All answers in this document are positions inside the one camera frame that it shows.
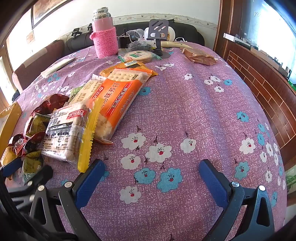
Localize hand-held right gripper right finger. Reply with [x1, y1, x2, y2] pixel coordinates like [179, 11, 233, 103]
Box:
[198, 159, 275, 241]

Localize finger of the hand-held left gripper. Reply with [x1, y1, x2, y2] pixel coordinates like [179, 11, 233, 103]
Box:
[7, 165, 54, 204]
[0, 158, 23, 178]

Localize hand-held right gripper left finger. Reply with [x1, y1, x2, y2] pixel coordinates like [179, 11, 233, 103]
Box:
[30, 159, 107, 241]

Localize orange soda cracker packet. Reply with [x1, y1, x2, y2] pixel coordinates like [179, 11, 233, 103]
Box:
[91, 68, 152, 145]

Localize yellow cardboard box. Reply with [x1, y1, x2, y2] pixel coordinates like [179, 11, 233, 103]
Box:
[0, 102, 22, 158]

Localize yellow-edged cracker packet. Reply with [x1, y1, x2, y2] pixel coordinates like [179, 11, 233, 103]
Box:
[42, 97, 104, 173]

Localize pile of small wrapped candies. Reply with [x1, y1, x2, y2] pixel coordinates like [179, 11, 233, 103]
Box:
[0, 93, 70, 183]

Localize purple floral tablecloth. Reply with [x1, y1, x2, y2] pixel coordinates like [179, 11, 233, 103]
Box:
[5, 42, 287, 241]

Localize green snack packet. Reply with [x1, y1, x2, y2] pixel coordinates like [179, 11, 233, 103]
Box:
[68, 85, 85, 103]

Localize brown chair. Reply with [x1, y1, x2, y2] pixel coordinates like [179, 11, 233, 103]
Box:
[12, 39, 65, 93]

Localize white notebook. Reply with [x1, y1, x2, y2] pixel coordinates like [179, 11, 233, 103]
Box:
[40, 57, 76, 78]

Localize wooden partition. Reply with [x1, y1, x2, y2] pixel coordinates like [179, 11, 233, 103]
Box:
[213, 0, 296, 167]

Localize flat orange snack packet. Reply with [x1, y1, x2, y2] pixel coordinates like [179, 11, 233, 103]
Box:
[99, 61, 159, 80]

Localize brown snack packet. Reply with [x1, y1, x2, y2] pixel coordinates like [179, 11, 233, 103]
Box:
[181, 47, 218, 67]

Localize round rice cracker packet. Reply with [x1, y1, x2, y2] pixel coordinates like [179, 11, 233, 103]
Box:
[117, 50, 160, 64]

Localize black sofa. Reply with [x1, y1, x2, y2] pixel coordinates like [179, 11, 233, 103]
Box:
[63, 23, 205, 55]

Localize long cream snack packet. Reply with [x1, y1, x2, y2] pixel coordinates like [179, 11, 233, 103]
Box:
[159, 40, 194, 49]

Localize pink knitted-sleeve flask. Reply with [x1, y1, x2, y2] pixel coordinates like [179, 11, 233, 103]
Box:
[90, 7, 119, 59]

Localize white box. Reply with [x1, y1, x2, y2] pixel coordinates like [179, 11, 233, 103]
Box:
[223, 33, 251, 49]

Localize clear plastic cups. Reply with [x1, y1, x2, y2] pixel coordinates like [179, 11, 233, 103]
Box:
[127, 29, 148, 44]

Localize framed painting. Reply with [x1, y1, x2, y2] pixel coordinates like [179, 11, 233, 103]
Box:
[31, 0, 72, 29]

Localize black phone stand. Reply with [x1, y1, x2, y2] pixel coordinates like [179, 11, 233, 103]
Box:
[148, 19, 173, 59]

